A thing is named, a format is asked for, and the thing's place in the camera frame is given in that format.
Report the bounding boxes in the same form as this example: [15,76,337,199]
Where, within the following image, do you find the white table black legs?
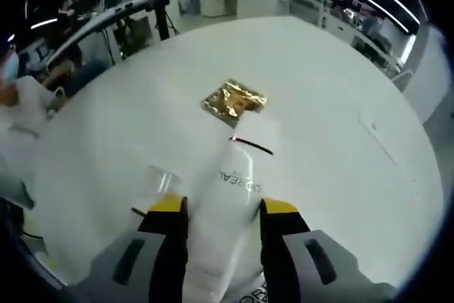
[21,0,159,70]

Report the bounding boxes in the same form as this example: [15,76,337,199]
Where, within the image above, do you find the black screen stand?
[147,0,178,42]

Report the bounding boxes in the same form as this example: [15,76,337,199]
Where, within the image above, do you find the gold foil skincare sachet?
[199,77,270,127]

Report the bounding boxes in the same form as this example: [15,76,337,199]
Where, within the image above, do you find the row of white workbenches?
[201,0,405,73]

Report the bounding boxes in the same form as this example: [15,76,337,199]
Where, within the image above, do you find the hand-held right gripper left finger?
[75,196,189,303]

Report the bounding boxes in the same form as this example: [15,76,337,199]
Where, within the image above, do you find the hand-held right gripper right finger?
[260,198,397,303]

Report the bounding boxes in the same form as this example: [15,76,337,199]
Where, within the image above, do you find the person's head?
[0,43,23,84]

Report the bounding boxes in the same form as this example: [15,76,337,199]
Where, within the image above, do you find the person's upper body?
[0,75,50,137]

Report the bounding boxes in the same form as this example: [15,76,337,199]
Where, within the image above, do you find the white cup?
[52,86,67,109]

